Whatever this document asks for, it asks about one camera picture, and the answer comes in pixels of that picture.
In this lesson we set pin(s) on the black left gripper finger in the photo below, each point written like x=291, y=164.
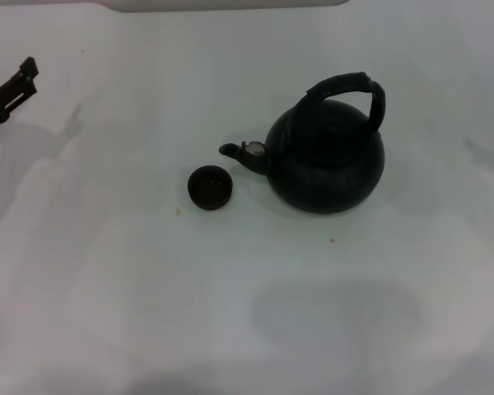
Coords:
x=18, y=92

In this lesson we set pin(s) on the small black teacup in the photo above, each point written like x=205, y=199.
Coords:
x=210, y=189

